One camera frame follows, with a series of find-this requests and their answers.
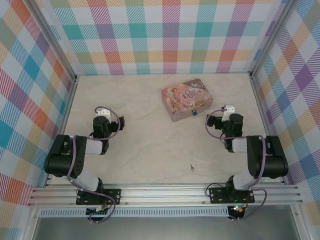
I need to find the aluminium mounting rail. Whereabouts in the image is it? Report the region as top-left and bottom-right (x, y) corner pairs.
(27, 183), (303, 207)

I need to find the aluminium corner post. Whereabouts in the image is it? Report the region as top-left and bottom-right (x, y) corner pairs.
(27, 0), (77, 81)
(249, 0), (301, 76)

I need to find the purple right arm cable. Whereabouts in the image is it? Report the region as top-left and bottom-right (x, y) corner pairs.
(205, 108), (268, 222)

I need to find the grey metal panel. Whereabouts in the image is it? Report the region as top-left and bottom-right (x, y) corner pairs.
(32, 216), (301, 240)

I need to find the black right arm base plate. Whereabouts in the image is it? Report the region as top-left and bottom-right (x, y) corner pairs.
(208, 187), (256, 205)

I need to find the white slotted cable duct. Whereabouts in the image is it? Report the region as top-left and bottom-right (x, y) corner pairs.
(39, 206), (230, 218)

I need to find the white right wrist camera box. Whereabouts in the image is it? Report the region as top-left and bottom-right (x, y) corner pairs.
(223, 104), (236, 118)

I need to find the pink illustrated tin box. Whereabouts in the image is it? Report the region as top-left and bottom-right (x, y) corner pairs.
(161, 77), (216, 123)

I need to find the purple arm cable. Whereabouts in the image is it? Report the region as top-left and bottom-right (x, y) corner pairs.
(205, 108), (268, 222)
(66, 106), (120, 224)

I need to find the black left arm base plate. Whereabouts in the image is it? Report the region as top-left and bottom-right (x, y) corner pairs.
(75, 188), (122, 206)

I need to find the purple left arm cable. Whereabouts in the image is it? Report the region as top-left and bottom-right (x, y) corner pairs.
(66, 106), (120, 224)

